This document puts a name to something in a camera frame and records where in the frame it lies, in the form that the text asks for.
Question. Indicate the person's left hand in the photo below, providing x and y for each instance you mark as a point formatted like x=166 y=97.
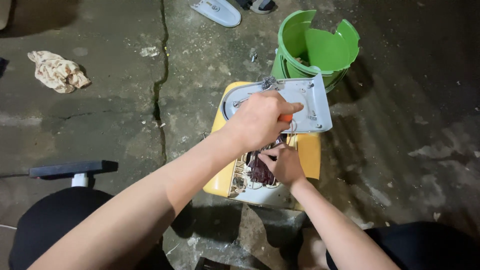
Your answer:
x=255 y=122

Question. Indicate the person's right hand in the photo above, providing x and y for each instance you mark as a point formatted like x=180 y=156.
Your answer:
x=287 y=165

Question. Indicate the person's right fingers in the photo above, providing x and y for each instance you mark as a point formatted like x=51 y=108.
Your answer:
x=266 y=157

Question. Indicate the dark red circuit board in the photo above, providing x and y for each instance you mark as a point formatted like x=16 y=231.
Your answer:
x=258 y=172

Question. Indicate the yellow appliance housing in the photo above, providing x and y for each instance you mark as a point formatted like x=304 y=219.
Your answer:
x=309 y=153

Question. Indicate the silver metal lever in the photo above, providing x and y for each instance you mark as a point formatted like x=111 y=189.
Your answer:
x=243 y=100

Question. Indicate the grey plastic cover plate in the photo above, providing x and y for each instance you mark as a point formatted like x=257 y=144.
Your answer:
x=313 y=101

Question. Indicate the steel wool scrubber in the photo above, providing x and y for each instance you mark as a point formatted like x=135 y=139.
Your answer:
x=268 y=82

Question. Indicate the person's bare foot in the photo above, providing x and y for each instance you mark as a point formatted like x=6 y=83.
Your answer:
x=313 y=250

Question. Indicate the broken green plastic bucket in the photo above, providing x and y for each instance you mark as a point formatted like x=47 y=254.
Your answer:
x=318 y=48

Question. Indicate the dark grey sandal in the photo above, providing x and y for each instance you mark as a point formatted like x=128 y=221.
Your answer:
x=260 y=5

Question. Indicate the white sandal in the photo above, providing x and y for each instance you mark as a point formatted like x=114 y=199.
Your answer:
x=217 y=11

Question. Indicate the person's right leg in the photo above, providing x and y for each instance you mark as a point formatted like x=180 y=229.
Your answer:
x=420 y=243

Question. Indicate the person's leg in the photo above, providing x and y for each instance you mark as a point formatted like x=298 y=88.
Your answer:
x=420 y=243
x=56 y=217

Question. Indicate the black bar on white stem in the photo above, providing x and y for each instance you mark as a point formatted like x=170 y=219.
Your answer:
x=71 y=168

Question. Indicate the person's left leg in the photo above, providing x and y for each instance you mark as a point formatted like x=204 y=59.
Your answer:
x=56 y=217

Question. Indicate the crumpled patterned rag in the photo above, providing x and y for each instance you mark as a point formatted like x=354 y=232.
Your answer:
x=56 y=71

